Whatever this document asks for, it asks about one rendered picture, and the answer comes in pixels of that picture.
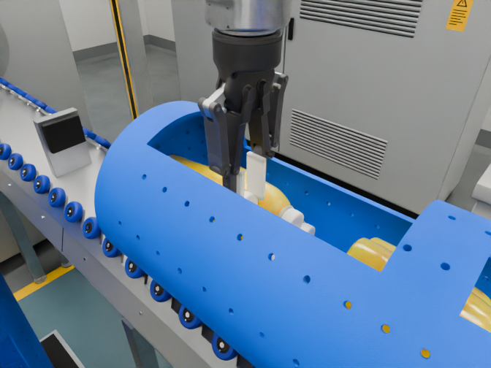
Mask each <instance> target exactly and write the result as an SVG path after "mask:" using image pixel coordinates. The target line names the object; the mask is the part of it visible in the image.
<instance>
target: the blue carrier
mask: <svg viewBox="0 0 491 368"><path fill-rule="evenodd" d="M170 155H178V156H182V157H184V158H187V159H189V160H192V161H196V162H198V163H200V164H204V165H205V166H209V164H208V152H207V145H206V138H205V125H204V118H203V116H202V113H201V112H200V110H199V108H198V105H197V103H194V102H190V101H172V102H168V103H165V104H161V105H159V106H157V107H154V108H152V109H150V110H148V111H146V112H144V113H143V114H141V115H140V116H139V117H137V118H136V119H134V120H133V121H132V122H131V123H130V124H129V125H128V126H127V127H126V128H125V129H124V130H123V131H122V132H121V133H120V134H119V135H118V137H117V138H116V140H115V141H114V143H113V144H112V145H111V147H110V149H109V150H108V151H107V154H106V156H105V157H104V160H103V162H102V165H101V167H100V170H99V173H98V176H97V179H96V186H95V191H94V208H95V213H96V219H97V222H98V224H99V228H100V229H101V231H102V233H103V235H105V237H106V238H107V239H108V240H109V242H111V243H112V244H113V245H114V246H115V247H116V248H117V249H119V250H120V251H121V252H122V253H123V254H124V255H125V256H127V257H128V258H129V259H130V260H131V261H133V262H134V263H135V264H136V265H137V266H138V267H139V268H141V270H143V271H144V272H145V273H146V274H147V275H149V276H150V277H151V278H152V279H153V280H155V281H156V282H157V283H158V284H159V285H160V286H161V287H162V288H164V289H165V290H166V291H167V292H168V293H170V294H171V295H172V296H173V297H174V298H176V299H177V300H178V301H179V302H180V303H181V304H182V305H183V306H184V307H186V308H187V309H188V310H189V311H191V312H192V313H193V314H194V315H195V316H197V317H198V319H200V320H201V321H202V322H203V323H204V324H205V325H207V326H208V327H209V328H210V329H212V330H213V331H214V332H215V333H216V334H217V335H218V336H219V337H220V338H221V339H223V340H224V341H225V342H226V343H228V344H229V345H230V346H231V347H232V348H234V349H235V350H236V351H237V352H238V353H239V354H240V355H241V356H242V357H244V358H245V359H246V360H247V361H249V362H250V363H251V364H252V365H253V366H255V367H256V368H491V332H489V331H487V330H485V329H483V328H482V327H480V326H477V325H476V324H474V323H472V322H470V321H469V320H467V319H465V318H463V317H461V316H460V313H461V312H462V310H463V308H464V306H465V303H466V302H467V300H468V297H469V296H470V294H471V292H472V290H473V287H474V286H476V287H477V288H478V289H479V290H480V291H482V292H483V293H484V294H486V295H487V296H488V297H489V298H490V299H491V220H489V219H487V218H484V217H482V216H479V215H476V214H474V213H472V212H469V211H467V210H464V209H461V208H459V207H456V206H454V205H452V204H449V203H446V202H443V201H441V200H439V199H437V200H435V201H434V202H432V203H431V204H429V205H428V206H427V207H426V208H425V209H424V210H423V212H422V213H421V214H420V215H419V217H418V218H417V219H416V220H414V219H413V218H410V217H408V216H406V215H404V214H401V213H399V212H396V211H394V210H392V209H389V208H388V207H385V206H383V205H381V204H379V203H376V202H374V201H372V200H369V199H367V198H365V197H363V196H360V195H358V194H356V193H354V192H351V191H349V190H347V189H345V188H342V187H340V186H338V185H336V184H334V183H331V182H329V181H326V180H324V179H322V178H320V177H317V176H316V175H312V174H311V173H309V172H306V171H304V170H302V169H299V168H297V167H295V166H292V165H291V164H288V163H286V162H284V161H281V160H279V159H277V158H274V157H273V158H272V159H269V158H267V171H266V174H265V181H266V182H268V183H270V184H272V185H274V186H275V187H276V188H278V189H279V190H280V191H282V192H283V194H284V195H285V196H286V197H287V199H288V200H289V202H290V205H291V206H293V208H294V209H295V210H298V211H299V212H301V213H302V214H303V215H304V221H305V222H306V223H308V224H310V225H312V226H313V227H314V228H315V234H314V236H313V235H312V234H309V233H308V232H306V231H304V230H302V229H300V228H299V227H297V226H295V225H293V224H291V223H290V222H288V221H285V220H284V219H283V218H280V217H278V216H277V215H275V214H273V213H271V212H269V211H268V210H266V209H264V208H262V207H260V206H259V205H257V204H254V203H253V202H251V201H249V200H247V199H246V198H244V197H242V196H240V195H238V194H237V193H235V192H233V191H231V190H229V189H228V188H225V187H224V186H222V185H220V184H218V183H216V182H214V181H213V180H211V179H209V178H207V177H206V176H204V175H201V174H200V173H199V172H196V171H194V170H193V169H191V168H189V167H187V166H185V165H183V164H182V163H180V162H178V161H176V160H175V159H173V158H170V157H169V156H170ZM213 219H215V220H214V222H213ZM241 236H243V239H242V240H241V239H240V238H241ZM363 237H365V238H368V239H371V238H374V237H378V238H380V239H382V240H384V241H386V242H388V243H390V244H392V245H394V246H396V248H395V250H394V252H393V253H392V255H391V256H390V258H389V260H388V262H387V263H386V265H385V266H384V268H383V269H382V271H381V272H379V271H377V270H376V269H374V268H372V267H369V266H368V265H367V264H364V263H362V262H361V261H359V260H357V259H355V258H353V257H352V256H350V255H348V254H346V253H347V252H348V250H349V248H350V247H351V246H352V245H353V244H354V243H355V242H356V241H357V240H358V239H360V238H363ZM272 255H274V256H275V258H274V259H273V260H272V259H271V257H272ZM487 277H488V278H487ZM347 302H351V308H350V309H348V308H347V307H346V303H347ZM383 325H388V326H389V332H388V333H386V332H385V331H384V330H383ZM423 349H426V350H428V351H429V352H430V357H428V358H425V357H424V356H423V355H422V353H421V351H422V350H423Z"/></svg>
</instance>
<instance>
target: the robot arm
mask: <svg viewBox="0 0 491 368"><path fill-rule="evenodd" d="M291 9H292V0H204V14H205V22H206V23H207V24H208V25H209V26H211V27H214V30H213V31H212V43H213V62H214V64H215V65H216V67H217V70H218V80H217V83H216V92H214V93H213V94H212V95H211V96H210V97H209V98H208V99H205V98H203V97H202V98H200V99H199V101H198V103H197V105H198V108H199V110H200V112H201V113H202V116H203V118H204V125H205V138H206V145H207V152H208V164H209V169H210V170H211V171H213V172H215V173H217V174H219V175H221V176H222V181H223V186H224V187H225V188H228V189H229V190H231V191H233V192H235V193H237V194H238V195H240V196H242V197H244V182H245V172H244V171H243V170H241V169H240V163H241V158H242V152H243V142H244V136H245V130H246V124H247V123H248V130H249V136H250V142H251V150H252V151H253V152H251V151H249V152H247V191H249V192H251V193H254V194H255V195H256V196H257V199H259V200H261V201H263V200H264V195H265V174H266V171H267V158H269V159H272V158H273V157H274V155H275V153H274V152H273V151H271V150H270V149H271V148H272V147H277V146H278V143H279V136H280V129H281V116H282V109H283V97H284V92H285V90H286V86H287V83H288V80H289V77H288V75H286V74H281V73H278V72H275V70H274V68H276V67H277V66H278V65H279V63H280V62H281V49H282V38H283V33H282V31H281V30H280V28H283V27H285V26H287V25H288V24H289V21H290V19H291ZM269 134H270V135H272V136H271V137H270V136H269Z"/></svg>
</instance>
